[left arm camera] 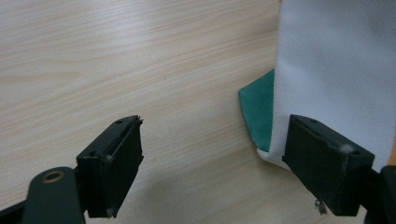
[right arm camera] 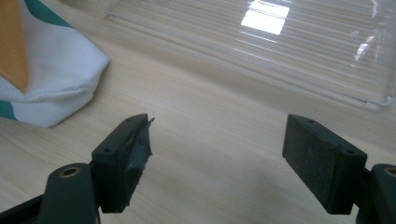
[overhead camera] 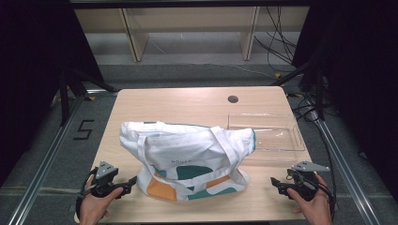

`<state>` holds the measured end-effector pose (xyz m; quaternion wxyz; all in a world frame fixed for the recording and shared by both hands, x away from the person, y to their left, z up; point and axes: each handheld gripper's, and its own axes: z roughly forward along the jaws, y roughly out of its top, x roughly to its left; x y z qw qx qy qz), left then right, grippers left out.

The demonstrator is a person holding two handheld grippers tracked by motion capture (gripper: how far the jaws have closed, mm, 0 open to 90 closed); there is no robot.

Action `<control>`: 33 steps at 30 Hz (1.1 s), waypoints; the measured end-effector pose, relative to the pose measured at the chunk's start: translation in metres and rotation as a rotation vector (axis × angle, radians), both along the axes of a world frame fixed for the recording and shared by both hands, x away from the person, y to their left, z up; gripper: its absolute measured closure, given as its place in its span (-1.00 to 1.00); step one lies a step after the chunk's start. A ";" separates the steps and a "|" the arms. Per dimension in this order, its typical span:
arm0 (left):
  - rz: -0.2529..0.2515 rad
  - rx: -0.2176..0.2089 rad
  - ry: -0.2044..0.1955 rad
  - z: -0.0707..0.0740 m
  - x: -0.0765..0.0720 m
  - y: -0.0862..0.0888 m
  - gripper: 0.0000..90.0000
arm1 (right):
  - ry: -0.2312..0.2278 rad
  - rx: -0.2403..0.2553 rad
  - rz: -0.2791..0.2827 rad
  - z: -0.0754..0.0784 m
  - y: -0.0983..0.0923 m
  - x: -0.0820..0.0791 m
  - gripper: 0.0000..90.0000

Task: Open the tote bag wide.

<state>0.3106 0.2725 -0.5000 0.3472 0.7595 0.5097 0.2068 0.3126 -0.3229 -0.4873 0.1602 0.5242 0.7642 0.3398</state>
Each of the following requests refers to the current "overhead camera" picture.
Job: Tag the clear plastic tray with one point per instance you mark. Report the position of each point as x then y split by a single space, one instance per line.
275 137

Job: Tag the black metal stand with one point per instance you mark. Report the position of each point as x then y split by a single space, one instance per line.
65 97
319 90

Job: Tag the light wooden shelf unit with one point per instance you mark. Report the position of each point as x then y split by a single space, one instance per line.
137 37

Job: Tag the black curtain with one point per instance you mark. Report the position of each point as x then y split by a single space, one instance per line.
359 78
31 78

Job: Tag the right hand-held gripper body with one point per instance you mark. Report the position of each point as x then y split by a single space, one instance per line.
303 184

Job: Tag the person's left hand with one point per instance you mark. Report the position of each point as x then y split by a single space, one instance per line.
92 209

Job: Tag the person's right hand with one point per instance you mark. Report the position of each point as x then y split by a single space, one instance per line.
316 209

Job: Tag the white patterned t-shirt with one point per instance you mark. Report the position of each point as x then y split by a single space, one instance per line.
187 146

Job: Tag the aluminium rail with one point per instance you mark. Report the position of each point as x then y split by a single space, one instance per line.
40 175
344 162

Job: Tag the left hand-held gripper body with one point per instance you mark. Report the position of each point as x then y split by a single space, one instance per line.
104 182

